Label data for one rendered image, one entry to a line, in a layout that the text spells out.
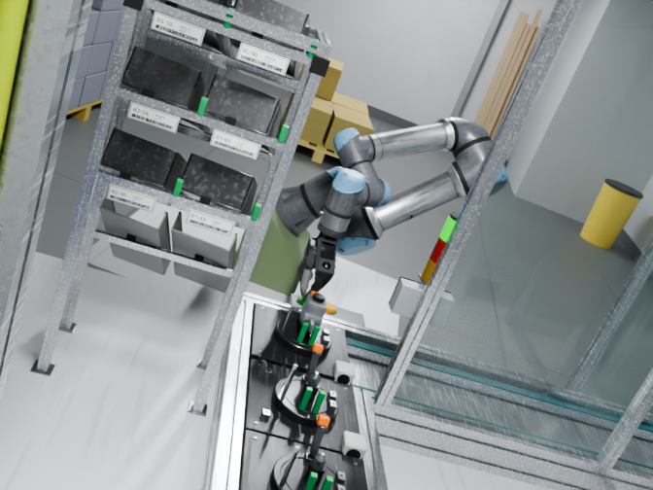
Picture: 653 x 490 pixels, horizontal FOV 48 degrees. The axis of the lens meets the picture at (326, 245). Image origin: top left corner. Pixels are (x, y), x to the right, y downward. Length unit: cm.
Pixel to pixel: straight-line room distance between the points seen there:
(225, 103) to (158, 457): 68
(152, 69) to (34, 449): 71
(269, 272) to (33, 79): 178
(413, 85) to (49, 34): 933
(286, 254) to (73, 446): 93
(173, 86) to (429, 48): 835
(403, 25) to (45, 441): 858
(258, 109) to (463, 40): 833
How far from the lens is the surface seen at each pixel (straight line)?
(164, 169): 142
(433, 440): 175
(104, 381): 162
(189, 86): 138
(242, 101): 138
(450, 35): 963
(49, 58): 41
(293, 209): 217
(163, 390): 164
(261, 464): 136
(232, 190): 142
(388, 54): 966
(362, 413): 162
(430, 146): 208
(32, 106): 42
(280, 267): 215
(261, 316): 179
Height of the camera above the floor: 182
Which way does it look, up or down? 21 degrees down
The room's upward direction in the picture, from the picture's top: 22 degrees clockwise
